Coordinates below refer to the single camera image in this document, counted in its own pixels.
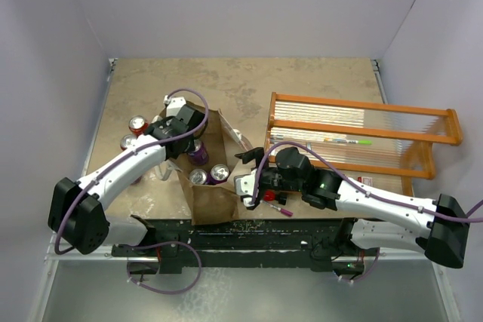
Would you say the purple fanta can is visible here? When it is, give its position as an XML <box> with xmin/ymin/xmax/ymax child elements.
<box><xmin>208</xmin><ymin>164</ymin><xmax>230</xmax><ymax>185</ymax></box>
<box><xmin>187</xmin><ymin>140</ymin><xmax>209</xmax><ymax>166</ymax></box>
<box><xmin>131</xmin><ymin>175</ymin><xmax>143</xmax><ymax>185</ymax></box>
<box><xmin>189</xmin><ymin>168</ymin><xmax>208</xmax><ymax>185</ymax></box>

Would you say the red cola can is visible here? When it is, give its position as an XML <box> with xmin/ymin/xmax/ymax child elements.
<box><xmin>119</xmin><ymin>134</ymin><xmax>137</xmax><ymax>151</ymax></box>
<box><xmin>128</xmin><ymin>115</ymin><xmax>149</xmax><ymax>137</ymax></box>

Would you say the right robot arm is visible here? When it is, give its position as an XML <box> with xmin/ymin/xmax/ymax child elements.
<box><xmin>234</xmin><ymin>143</ymin><xmax>469</xmax><ymax>269</ymax></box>

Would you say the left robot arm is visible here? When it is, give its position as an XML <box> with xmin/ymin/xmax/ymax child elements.
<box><xmin>48</xmin><ymin>104</ymin><xmax>208</xmax><ymax>256</ymax></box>

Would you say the red black stamp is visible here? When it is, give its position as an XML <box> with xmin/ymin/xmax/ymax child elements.
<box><xmin>263</xmin><ymin>190</ymin><xmax>288</xmax><ymax>205</ymax></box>

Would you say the pink marker pen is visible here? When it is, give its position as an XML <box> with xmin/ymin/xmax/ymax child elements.
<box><xmin>263</xmin><ymin>201</ymin><xmax>293</xmax><ymax>217</ymax></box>

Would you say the green tipped pen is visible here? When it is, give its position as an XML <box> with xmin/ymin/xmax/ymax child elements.
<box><xmin>324</xmin><ymin>138</ymin><xmax>372</xmax><ymax>146</ymax></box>

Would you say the red staples box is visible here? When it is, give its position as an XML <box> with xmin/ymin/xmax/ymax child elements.
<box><xmin>357</xmin><ymin>176</ymin><xmax>373</xmax><ymax>186</ymax></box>

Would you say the wooden shelf rack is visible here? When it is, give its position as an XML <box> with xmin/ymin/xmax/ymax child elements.
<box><xmin>265</xmin><ymin>93</ymin><xmax>463</xmax><ymax>195</ymax></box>

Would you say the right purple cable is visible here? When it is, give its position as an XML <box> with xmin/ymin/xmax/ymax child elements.
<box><xmin>251</xmin><ymin>142</ymin><xmax>483</xmax><ymax>224</ymax></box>

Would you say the purple cable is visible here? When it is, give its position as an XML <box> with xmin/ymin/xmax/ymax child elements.
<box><xmin>54</xmin><ymin>88</ymin><xmax>211</xmax><ymax>296</ymax></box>
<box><xmin>251</xmin><ymin>142</ymin><xmax>483</xmax><ymax>224</ymax></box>

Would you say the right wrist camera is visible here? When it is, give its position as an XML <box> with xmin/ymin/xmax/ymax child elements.
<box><xmin>233</xmin><ymin>170</ymin><xmax>258</xmax><ymax>210</ymax></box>

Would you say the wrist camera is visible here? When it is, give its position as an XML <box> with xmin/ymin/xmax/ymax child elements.
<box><xmin>233</xmin><ymin>170</ymin><xmax>258</xmax><ymax>210</ymax></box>
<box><xmin>163</xmin><ymin>95</ymin><xmax>186</xmax><ymax>117</ymax></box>

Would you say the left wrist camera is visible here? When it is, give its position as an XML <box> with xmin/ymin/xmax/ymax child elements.
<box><xmin>163</xmin><ymin>95</ymin><xmax>186</xmax><ymax>117</ymax></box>

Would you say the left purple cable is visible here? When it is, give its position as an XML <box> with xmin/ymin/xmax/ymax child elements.
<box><xmin>54</xmin><ymin>88</ymin><xmax>211</xmax><ymax>296</ymax></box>

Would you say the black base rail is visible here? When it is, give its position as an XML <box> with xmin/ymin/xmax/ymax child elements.
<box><xmin>112</xmin><ymin>218</ymin><xmax>377</xmax><ymax>276</ymax></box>

